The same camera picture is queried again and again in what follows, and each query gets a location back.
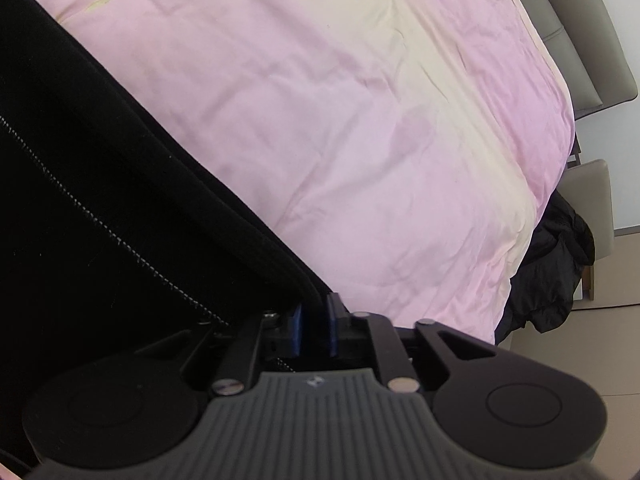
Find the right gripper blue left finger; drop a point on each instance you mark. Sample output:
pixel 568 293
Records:
pixel 266 344

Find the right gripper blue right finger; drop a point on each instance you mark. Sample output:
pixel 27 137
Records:
pixel 367 340

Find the black pants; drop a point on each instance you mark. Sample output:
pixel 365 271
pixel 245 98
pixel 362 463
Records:
pixel 127 269

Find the black clothes pile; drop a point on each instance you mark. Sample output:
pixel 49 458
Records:
pixel 542 289

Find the pink floral bed duvet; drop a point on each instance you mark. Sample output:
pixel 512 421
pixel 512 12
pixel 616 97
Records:
pixel 404 149

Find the beige chair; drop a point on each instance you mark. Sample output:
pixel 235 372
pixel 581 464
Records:
pixel 587 188

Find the grey upholstered headboard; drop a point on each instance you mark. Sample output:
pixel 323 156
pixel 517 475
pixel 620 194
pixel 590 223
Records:
pixel 594 37

